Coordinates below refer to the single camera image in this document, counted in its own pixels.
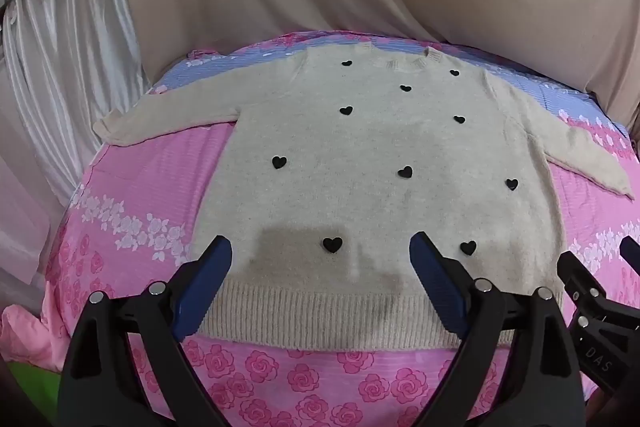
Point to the pink floral bed sheet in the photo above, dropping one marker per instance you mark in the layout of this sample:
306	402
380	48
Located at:
150	167

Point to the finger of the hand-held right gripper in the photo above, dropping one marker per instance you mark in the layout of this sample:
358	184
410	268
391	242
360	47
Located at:
577	274
631	253

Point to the pink crumpled cloth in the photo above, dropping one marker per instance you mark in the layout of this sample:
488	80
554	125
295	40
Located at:
25	332

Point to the white satin curtain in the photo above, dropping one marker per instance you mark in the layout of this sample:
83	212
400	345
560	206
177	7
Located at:
75	57

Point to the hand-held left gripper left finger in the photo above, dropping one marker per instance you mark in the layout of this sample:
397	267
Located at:
206	287

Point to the green object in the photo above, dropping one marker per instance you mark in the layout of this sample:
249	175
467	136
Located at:
25	378

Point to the beige sweater with black hearts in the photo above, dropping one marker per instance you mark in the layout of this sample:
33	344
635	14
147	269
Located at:
350	142

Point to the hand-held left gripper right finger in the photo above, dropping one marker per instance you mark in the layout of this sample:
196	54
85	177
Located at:
434	282

